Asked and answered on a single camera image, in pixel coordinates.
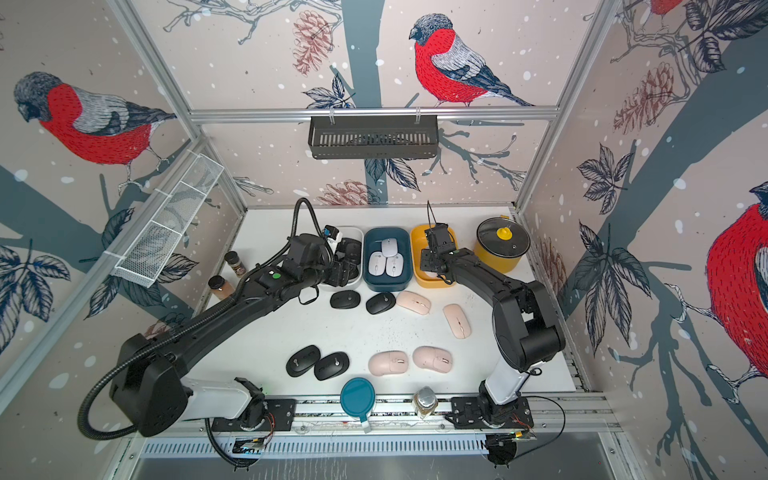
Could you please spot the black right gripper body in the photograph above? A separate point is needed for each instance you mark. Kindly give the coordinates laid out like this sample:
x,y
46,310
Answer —
x,y
434,257

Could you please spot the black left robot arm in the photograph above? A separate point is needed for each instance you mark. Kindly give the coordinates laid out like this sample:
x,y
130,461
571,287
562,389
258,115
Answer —
x,y
147,383

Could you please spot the spice jar brown contents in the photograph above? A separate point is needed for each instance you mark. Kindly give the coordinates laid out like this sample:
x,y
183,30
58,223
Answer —
x,y
220,287

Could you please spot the pink mouse top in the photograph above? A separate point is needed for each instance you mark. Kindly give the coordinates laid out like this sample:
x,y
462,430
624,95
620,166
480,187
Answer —
x,y
414,302

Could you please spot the black mouse beside pink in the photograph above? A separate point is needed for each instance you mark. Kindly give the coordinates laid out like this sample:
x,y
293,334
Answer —
x,y
380,303

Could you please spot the white mouse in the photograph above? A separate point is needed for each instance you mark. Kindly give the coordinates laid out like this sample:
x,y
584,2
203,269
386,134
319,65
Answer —
x,y
377,264
395,265
389,247

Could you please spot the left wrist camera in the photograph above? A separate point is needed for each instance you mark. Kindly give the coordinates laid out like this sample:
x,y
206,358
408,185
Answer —
x,y
331,232

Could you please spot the pink mouse far right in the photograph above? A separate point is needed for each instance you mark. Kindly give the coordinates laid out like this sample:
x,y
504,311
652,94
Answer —
x,y
457,321

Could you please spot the glass lid yellow knob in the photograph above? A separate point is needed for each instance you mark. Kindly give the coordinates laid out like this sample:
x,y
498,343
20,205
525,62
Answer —
x,y
503,238

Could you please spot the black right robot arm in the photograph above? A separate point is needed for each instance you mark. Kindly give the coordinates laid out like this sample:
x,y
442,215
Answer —
x,y
525,325

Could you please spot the black hanging wire basket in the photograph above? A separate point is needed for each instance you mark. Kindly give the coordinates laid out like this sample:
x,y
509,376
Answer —
x,y
373,137

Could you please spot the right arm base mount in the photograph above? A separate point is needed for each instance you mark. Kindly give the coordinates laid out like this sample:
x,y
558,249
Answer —
x,y
481,412

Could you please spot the yellow pot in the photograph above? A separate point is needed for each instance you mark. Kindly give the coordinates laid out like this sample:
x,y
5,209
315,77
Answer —
x,y
500,264

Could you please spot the yellow storage box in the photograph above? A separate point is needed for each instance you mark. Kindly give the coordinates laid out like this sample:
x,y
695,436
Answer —
x,y
419,242

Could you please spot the pink mouse bottom right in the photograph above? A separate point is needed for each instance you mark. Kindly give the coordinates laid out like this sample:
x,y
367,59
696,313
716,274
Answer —
x,y
433,358

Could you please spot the white wire mesh shelf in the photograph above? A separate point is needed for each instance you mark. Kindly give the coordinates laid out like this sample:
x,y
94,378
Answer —
x,y
150,252

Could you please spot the white storage box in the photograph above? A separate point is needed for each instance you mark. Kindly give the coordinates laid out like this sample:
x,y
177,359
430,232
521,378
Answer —
x,y
346,232

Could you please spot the teal storage box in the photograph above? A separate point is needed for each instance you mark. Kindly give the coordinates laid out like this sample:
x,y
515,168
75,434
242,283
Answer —
x,y
372,243

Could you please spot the spice jar dark lid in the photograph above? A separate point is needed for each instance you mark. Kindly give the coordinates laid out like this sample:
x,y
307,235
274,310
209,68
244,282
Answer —
x,y
234,261

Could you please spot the teal round lid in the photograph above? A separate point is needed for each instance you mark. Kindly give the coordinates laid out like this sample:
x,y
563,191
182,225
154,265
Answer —
x,y
357,400

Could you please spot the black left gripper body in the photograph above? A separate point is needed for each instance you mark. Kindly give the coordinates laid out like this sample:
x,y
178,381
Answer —
x,y
311,277

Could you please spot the pink mouse bottom left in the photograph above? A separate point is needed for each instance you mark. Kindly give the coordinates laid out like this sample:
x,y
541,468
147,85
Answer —
x,y
388,363

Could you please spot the glass jar silver lid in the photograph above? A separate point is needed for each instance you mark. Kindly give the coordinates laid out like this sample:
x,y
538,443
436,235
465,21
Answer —
x,y
425,402

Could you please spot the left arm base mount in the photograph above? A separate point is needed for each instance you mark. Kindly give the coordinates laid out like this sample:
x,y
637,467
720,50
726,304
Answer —
x,y
262,414

